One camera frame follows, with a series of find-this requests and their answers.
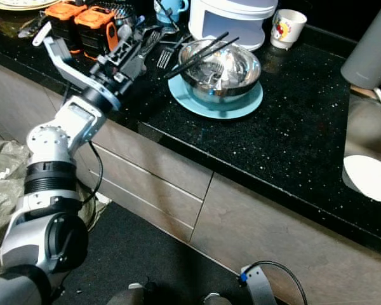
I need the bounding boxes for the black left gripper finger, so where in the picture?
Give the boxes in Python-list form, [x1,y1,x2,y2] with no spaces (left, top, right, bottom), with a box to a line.
[137,30,159,61]
[118,25,139,55]

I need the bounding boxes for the steel bowl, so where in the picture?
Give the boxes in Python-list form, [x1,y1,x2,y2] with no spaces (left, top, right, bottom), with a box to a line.
[178,38,262,99]

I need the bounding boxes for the metal fork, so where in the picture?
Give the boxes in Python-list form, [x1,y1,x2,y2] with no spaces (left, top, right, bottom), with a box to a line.
[156,35,185,69]

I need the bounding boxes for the blue mug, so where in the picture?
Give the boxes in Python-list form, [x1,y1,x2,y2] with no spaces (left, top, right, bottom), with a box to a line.
[154,0,190,25]

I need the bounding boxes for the translucent white water container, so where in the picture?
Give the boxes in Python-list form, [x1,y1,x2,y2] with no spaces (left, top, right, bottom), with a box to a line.
[187,0,279,51]

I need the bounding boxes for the teal plate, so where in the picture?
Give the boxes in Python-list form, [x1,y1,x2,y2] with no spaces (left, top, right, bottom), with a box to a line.
[168,67,264,120]

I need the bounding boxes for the brown drawer front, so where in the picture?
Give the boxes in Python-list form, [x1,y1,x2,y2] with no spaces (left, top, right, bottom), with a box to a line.
[95,149,204,243]
[89,121,215,204]

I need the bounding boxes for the yellow patterned plate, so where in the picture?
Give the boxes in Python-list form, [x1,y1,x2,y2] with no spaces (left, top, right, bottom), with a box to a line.
[0,0,57,12]

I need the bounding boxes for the white cartoon print cup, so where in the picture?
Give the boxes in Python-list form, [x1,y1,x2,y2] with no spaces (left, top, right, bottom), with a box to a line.
[270,8,308,50]

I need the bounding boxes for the green plastic bag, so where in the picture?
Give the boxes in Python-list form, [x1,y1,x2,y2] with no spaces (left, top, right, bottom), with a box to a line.
[0,140,109,274]

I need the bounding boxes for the black floor mat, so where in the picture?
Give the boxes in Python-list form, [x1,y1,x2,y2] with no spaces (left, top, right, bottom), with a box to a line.
[63,203,255,305]

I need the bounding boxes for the grey thermos flask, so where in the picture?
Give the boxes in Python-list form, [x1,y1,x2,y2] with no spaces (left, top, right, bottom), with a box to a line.
[340,10,381,90]

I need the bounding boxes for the steel sink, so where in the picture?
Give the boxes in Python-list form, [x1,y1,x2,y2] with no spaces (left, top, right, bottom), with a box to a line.
[342,86,381,207]

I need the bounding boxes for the wide brown cabinet panel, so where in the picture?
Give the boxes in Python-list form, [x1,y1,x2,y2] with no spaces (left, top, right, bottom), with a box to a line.
[187,172,381,305]

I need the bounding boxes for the grey robot right foot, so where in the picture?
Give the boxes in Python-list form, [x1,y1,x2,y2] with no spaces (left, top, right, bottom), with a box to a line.
[202,292,224,305]

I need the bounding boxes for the white plate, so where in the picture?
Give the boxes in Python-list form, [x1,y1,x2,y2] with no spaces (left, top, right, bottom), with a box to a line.
[343,154,381,203]

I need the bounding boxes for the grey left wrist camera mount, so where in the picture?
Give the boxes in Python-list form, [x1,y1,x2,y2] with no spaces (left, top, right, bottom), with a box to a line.
[43,36,121,110]

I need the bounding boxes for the white handled utensil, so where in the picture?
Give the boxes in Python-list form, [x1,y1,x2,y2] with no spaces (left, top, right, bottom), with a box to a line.
[19,16,55,46]

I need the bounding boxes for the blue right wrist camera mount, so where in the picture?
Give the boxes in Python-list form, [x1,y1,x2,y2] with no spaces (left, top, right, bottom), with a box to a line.
[239,264,277,305]

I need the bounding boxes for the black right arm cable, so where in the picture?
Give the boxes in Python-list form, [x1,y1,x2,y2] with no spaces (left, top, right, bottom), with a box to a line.
[248,260,309,305]

